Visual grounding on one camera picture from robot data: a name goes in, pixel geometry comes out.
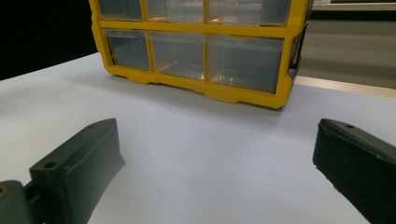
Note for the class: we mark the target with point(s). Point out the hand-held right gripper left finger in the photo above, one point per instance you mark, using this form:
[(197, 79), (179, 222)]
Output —
[(77, 168)]

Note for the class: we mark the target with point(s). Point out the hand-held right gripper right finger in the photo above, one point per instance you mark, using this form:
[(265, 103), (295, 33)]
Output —
[(358, 161)]

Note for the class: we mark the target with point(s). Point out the light wooden ledge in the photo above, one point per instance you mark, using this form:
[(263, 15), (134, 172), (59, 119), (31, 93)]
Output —
[(348, 85)]

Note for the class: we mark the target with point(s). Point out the set of clear plastic drawers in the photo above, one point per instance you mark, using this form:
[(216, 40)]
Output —
[(243, 62)]

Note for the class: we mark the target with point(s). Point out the yellow plastic drawer cabinet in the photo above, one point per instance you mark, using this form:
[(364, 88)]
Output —
[(246, 30)]

